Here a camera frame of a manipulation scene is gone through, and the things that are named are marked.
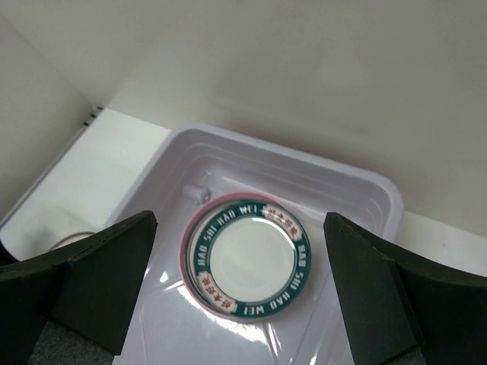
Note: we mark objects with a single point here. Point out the orange sunburst pattern plate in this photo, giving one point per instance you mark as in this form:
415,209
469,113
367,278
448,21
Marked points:
75,237

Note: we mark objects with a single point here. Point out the pink plastic plate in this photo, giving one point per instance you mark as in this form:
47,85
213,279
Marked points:
212,204

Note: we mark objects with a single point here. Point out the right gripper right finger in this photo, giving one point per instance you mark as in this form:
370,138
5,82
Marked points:
401,308

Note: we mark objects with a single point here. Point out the teal rimmed white plate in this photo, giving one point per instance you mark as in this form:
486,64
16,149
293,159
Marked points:
252,259

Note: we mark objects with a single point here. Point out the white plate red characters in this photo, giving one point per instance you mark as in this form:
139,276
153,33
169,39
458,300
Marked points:
192,246

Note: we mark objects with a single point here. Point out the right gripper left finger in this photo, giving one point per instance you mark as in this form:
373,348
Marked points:
73,305

